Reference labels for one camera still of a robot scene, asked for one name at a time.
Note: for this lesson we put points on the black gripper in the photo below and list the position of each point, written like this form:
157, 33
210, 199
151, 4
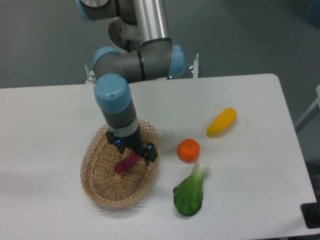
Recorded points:
133, 142

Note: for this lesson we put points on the purple sweet potato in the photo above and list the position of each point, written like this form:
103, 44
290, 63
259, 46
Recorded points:
126, 163

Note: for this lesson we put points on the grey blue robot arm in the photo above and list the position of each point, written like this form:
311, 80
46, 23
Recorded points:
155, 57

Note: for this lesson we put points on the woven wicker basket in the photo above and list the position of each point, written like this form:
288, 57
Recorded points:
107, 187

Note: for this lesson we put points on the orange tangerine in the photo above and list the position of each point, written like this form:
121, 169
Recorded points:
188, 150

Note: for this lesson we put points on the green bok choy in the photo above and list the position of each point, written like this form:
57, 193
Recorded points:
188, 195

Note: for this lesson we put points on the yellow squash toy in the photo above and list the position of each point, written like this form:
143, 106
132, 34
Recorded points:
223, 121

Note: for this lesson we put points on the black box at table edge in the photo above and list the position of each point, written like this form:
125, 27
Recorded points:
311, 214

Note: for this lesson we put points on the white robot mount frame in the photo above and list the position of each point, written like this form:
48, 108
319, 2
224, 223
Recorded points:
194, 69

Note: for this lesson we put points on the white frame at right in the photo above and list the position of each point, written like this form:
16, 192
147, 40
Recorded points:
309, 113

